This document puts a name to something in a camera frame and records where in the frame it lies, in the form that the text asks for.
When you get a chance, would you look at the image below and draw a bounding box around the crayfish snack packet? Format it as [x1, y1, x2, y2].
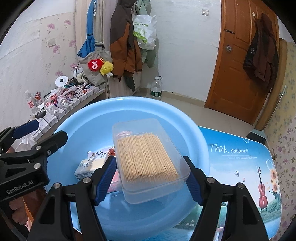
[87, 131, 132, 160]

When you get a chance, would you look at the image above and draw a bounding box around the yellow white face box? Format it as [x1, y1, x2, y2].
[74, 152, 108, 181]

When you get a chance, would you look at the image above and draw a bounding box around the white plastic bag on floor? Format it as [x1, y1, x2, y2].
[12, 134, 36, 152]

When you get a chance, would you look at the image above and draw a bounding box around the cotton swab bag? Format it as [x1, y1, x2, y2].
[107, 170, 122, 193]

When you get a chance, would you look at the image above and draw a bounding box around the yellow plush charm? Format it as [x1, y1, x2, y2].
[100, 61, 113, 78]

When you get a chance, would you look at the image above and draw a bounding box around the clear toothpick box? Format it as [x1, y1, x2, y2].
[112, 118, 190, 204]

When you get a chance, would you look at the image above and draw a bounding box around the brown wooden door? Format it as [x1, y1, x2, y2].
[205, 0, 280, 125]

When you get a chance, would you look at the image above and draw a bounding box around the brown orange hanging jacket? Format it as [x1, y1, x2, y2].
[110, 0, 142, 91]

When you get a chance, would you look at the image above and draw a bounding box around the folding table with scenic print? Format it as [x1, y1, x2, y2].
[69, 126, 282, 241]

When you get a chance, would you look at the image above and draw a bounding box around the dark brown jacket on door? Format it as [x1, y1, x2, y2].
[243, 14, 279, 92]

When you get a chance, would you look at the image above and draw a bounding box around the large water bottle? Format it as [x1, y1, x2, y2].
[150, 76, 162, 99]

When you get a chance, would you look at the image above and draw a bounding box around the cluttered side shelf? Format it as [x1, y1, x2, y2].
[23, 81, 110, 142]

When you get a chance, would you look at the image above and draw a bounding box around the white tape roll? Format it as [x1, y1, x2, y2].
[55, 76, 69, 87]

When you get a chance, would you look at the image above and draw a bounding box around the person's left hand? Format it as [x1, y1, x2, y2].
[9, 197, 31, 230]

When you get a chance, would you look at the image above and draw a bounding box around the wooden wardrobe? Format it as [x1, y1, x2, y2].
[75, 1, 140, 97]

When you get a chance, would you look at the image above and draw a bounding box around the white green plastic bag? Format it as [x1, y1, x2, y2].
[132, 15, 157, 51]

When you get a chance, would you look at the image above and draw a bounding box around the green broom with dustpan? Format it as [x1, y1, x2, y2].
[246, 85, 287, 145]

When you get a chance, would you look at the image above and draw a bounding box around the grey bag with blue strap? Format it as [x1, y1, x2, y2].
[77, 1, 112, 86]

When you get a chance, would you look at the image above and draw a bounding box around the pale green hanging garment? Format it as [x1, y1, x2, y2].
[132, 1, 158, 68]

